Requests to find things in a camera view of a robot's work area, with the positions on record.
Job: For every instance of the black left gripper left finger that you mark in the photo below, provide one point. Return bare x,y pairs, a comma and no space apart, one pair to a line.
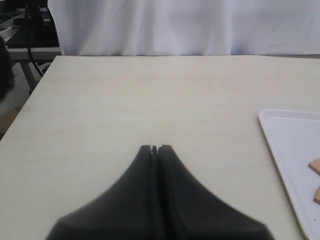
123,212

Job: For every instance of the white plastic tray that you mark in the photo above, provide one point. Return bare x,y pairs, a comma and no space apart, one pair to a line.
293,138

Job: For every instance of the white backdrop curtain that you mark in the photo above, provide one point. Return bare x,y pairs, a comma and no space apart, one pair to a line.
187,27

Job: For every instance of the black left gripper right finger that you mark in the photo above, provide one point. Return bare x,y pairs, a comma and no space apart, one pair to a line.
192,212

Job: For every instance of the wooden notched piece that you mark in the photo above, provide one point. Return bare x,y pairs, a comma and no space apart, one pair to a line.
315,166
316,198

